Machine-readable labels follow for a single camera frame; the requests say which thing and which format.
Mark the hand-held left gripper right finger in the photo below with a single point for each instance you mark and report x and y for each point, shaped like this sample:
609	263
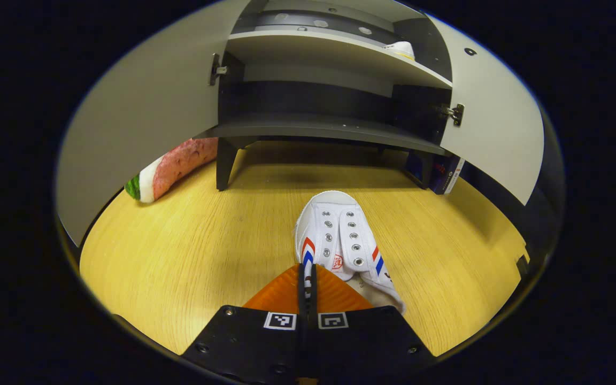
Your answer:
361	347

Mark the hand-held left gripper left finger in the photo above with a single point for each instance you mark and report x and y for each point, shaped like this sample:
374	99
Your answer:
254	347

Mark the white striped shoe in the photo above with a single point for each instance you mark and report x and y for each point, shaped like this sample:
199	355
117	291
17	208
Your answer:
340	230
401	49

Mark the white shoe cabinet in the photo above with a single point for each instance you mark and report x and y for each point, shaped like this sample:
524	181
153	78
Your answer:
313	128

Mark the white cabinet door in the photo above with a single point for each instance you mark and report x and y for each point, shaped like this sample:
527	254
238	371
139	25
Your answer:
142	107
500	133

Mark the small blue white box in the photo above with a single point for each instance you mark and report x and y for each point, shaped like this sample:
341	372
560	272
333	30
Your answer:
447	174

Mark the watermelon slice plush toy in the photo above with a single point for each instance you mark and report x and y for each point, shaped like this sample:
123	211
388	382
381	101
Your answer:
179	163

